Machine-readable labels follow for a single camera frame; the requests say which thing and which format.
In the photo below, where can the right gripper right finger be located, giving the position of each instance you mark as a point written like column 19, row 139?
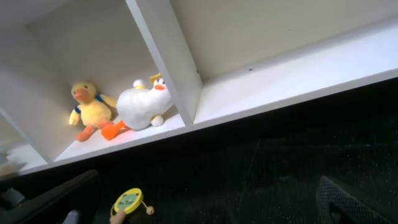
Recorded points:
column 345, row 205

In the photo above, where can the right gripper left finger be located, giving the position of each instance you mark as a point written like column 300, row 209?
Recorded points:
column 62, row 199

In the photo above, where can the yellow rattle drum toy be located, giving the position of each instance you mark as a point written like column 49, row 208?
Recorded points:
column 128, row 200

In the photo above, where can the white plush duck yellow hat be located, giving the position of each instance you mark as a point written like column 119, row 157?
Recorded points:
column 140, row 107

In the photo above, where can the white shelf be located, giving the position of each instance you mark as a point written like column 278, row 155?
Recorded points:
column 280, row 77

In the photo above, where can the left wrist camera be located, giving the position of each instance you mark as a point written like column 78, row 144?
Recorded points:
column 12, row 196

